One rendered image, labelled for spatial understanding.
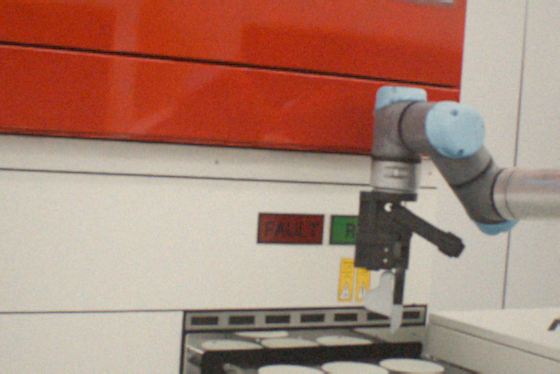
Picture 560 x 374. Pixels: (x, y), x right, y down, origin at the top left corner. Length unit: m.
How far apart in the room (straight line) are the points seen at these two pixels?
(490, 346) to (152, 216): 0.56
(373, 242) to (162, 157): 0.33
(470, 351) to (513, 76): 2.24
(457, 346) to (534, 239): 2.25
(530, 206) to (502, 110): 2.39
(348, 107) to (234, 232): 0.26
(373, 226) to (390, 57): 0.28
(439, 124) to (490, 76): 2.36
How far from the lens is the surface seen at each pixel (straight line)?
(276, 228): 1.73
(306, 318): 1.79
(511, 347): 1.77
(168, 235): 1.65
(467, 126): 1.56
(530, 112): 4.03
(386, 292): 1.68
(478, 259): 3.93
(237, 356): 1.95
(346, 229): 1.80
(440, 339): 1.89
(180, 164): 1.65
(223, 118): 1.62
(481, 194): 1.62
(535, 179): 1.56
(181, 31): 1.59
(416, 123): 1.59
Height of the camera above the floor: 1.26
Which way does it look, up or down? 3 degrees down
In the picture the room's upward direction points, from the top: 4 degrees clockwise
